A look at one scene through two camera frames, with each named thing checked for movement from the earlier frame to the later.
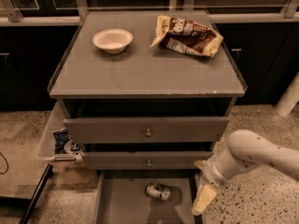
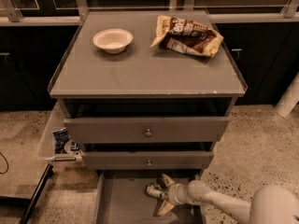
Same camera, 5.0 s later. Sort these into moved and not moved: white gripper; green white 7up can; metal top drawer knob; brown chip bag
Moved: white gripper
Not moved: metal top drawer knob; green white 7up can; brown chip bag
